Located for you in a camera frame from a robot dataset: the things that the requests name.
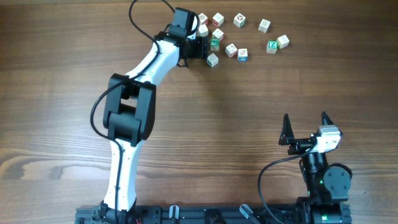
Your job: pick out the wooden block yellow side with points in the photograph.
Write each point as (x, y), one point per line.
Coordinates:
(282, 41)

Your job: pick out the wooden block blue side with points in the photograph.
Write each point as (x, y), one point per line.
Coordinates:
(242, 55)

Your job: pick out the wooden block red drawing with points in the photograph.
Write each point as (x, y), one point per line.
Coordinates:
(217, 34)

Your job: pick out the wooden block red side picture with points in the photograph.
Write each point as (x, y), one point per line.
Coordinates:
(231, 50)

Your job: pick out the wooden block green side picture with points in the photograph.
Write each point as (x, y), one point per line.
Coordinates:
(239, 20)

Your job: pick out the wooden block green V side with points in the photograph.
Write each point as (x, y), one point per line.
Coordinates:
(212, 60)

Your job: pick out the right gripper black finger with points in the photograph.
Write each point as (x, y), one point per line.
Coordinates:
(326, 119)
(287, 135)

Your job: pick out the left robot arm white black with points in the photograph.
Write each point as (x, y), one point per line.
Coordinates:
(129, 111)

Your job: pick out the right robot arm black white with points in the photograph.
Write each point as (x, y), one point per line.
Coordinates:
(327, 184)

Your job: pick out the wooden block green top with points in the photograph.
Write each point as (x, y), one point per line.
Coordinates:
(214, 45)

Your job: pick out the wooden block green Z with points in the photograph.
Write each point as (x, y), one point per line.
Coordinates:
(272, 47)

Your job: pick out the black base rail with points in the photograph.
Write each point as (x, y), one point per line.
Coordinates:
(282, 213)

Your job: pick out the wooden block red letter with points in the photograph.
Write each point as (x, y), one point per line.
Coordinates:
(218, 19)

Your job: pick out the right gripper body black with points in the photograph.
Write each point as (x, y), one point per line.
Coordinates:
(300, 145)

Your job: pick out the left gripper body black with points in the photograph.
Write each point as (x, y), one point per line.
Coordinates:
(199, 47)

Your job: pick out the wooden block plain pattern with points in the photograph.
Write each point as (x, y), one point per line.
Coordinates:
(264, 25)

